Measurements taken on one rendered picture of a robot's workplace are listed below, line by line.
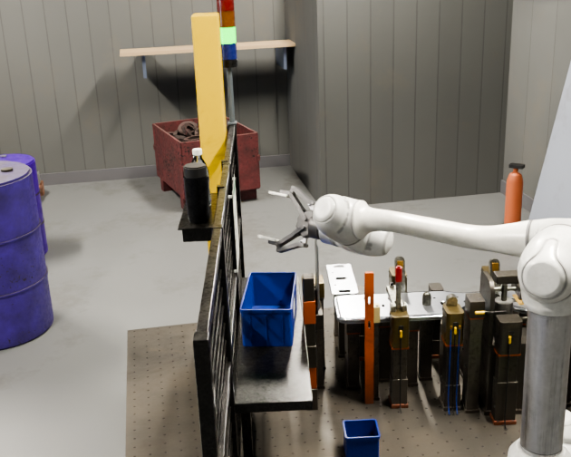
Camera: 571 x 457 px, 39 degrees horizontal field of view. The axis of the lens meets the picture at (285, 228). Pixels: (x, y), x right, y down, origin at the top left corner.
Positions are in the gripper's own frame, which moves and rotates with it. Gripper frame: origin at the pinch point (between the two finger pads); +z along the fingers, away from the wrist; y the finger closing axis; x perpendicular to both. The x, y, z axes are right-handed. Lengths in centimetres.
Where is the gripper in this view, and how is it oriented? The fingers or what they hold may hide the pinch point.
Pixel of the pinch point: (268, 215)
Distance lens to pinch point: 241.2
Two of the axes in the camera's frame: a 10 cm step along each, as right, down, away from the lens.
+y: 2.3, -9.7, 0.1
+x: -5.3, -1.4, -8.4
